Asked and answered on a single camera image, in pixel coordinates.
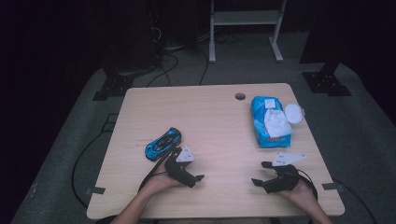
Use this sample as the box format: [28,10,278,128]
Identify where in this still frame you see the person's right hand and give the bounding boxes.
[277,179,319,208]

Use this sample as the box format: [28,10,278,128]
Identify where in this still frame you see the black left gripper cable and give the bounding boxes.
[137,146,184,192]

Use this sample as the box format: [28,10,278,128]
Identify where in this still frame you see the black stand base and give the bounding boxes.
[302,60,353,97]
[92,66,135,102]

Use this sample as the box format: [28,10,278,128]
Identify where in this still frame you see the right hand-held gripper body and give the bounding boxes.
[264,152,307,194]

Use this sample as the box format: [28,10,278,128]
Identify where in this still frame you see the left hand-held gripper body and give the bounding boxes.
[163,144,195,185]

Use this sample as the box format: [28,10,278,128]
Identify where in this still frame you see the white wet wipe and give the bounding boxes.
[263,108,293,138]

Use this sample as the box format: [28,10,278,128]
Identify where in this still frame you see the black looped cable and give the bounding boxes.
[146,46,210,88]

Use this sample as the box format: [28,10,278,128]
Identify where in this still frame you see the blue toy car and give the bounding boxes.
[144,126,182,162]

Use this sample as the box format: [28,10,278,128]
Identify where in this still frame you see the black floor cable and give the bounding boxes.
[71,113,120,209]
[332,177,378,224]

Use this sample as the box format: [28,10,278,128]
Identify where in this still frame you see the blue wet wipes pack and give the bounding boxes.
[250,95,305,148]

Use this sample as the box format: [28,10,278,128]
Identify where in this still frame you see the white metal stand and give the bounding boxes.
[208,0,288,64]

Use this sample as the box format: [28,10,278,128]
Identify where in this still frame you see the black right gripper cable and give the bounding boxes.
[295,168,319,202]

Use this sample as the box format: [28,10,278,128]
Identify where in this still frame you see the person's left hand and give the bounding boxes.
[140,172,185,201]

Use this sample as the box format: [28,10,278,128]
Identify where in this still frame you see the grey tape strip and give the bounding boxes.
[321,182,346,191]
[85,186,106,196]

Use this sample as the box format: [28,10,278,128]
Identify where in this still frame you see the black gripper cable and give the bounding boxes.
[137,146,184,192]
[295,168,319,202]

